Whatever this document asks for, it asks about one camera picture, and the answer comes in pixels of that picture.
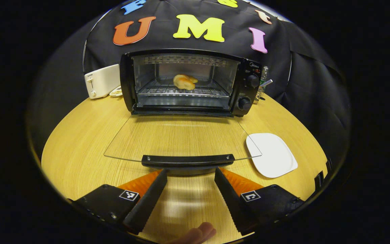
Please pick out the white toaster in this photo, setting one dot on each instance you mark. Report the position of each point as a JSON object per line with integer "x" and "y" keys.
{"x": 101, "y": 81}

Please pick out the white square plate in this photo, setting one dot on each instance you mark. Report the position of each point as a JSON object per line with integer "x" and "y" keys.
{"x": 271, "y": 156}

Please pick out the golden croissant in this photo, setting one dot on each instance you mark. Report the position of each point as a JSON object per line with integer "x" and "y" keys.
{"x": 184, "y": 82}

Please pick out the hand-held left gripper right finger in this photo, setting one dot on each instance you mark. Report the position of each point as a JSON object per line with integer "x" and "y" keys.
{"x": 232, "y": 205}

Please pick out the black electric oven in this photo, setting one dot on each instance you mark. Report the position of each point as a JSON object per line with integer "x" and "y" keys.
{"x": 245, "y": 88}

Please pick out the black backdrop cloth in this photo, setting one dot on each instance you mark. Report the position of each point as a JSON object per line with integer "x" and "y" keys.
{"x": 300, "y": 67}

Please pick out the white straw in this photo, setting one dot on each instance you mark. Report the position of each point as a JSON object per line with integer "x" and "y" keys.
{"x": 267, "y": 82}

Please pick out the small white snack dish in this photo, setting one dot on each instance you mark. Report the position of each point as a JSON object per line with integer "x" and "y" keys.
{"x": 116, "y": 92}

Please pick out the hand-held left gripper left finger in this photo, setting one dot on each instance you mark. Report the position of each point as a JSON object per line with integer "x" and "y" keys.
{"x": 145, "y": 206}

